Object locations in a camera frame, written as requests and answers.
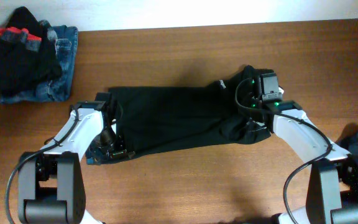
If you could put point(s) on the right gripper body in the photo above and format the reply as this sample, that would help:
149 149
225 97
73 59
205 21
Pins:
255 117

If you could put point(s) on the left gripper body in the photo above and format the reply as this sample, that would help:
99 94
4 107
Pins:
109 144

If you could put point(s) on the black t-shirt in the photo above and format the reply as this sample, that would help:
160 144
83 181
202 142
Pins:
156 119

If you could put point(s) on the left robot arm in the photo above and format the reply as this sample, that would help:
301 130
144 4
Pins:
50 181

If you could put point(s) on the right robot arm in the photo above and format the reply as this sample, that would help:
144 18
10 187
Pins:
332 195

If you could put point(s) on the folded blue denim jeans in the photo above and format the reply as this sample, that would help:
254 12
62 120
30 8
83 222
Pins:
59 89

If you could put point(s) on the black garment with red trim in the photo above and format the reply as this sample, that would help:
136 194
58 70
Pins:
27 53

